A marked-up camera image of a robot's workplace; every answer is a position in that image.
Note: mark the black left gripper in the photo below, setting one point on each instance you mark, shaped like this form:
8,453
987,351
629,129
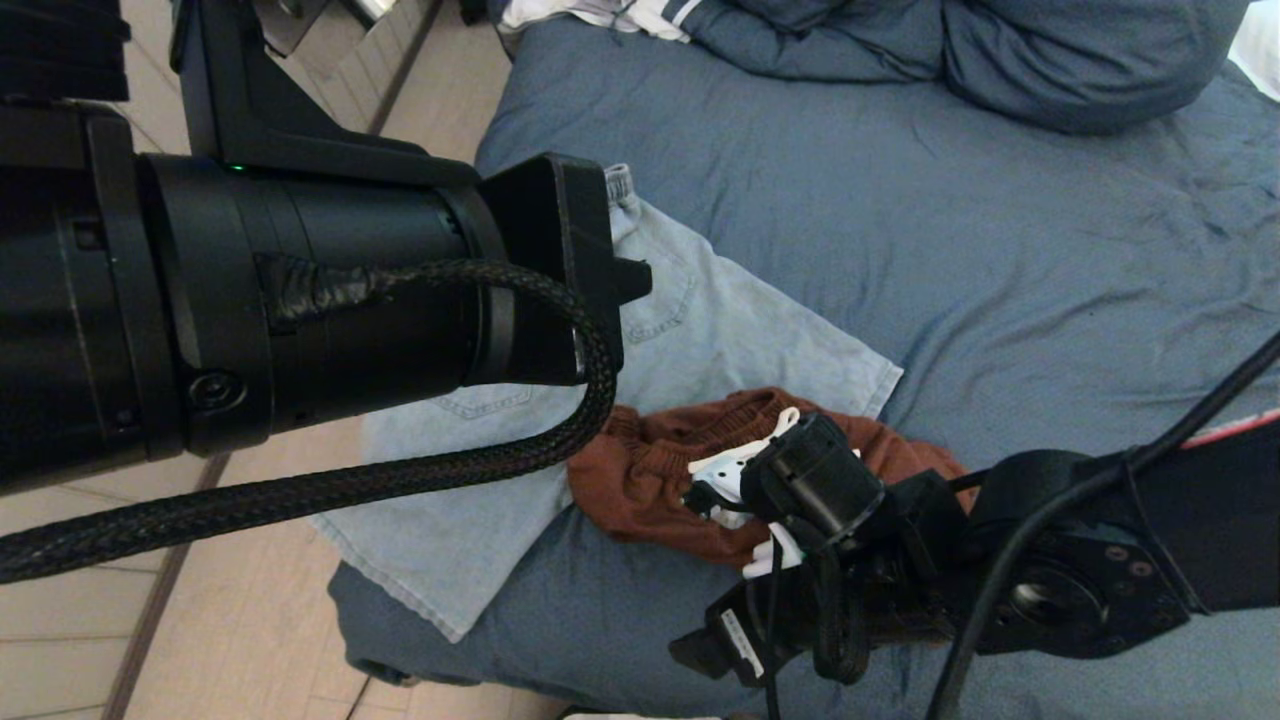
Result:
350,230

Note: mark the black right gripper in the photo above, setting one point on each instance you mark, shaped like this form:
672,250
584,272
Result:
880,600

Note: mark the light blue denim shorts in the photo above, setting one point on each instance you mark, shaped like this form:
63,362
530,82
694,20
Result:
720,340

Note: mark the rust brown shorts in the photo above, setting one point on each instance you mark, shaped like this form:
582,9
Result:
640,470

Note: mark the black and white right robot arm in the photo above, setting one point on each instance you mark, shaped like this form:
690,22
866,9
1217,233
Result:
1200,520

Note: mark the white striped garment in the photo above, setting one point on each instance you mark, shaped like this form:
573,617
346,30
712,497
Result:
600,12

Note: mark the blue bed cover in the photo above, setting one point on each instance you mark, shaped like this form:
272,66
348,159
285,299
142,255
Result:
900,200

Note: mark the crumpled blue blanket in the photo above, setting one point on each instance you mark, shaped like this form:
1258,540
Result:
820,42

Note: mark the small black object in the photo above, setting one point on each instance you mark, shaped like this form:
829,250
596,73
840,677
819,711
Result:
473,10

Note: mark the blue pillow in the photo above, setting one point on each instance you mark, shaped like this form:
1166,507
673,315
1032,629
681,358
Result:
1085,58

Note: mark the white pillow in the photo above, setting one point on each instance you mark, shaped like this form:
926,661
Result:
1260,50

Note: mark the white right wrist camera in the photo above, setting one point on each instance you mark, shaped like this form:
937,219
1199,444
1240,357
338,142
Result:
730,470

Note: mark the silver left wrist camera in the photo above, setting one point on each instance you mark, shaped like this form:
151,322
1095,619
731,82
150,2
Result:
300,20

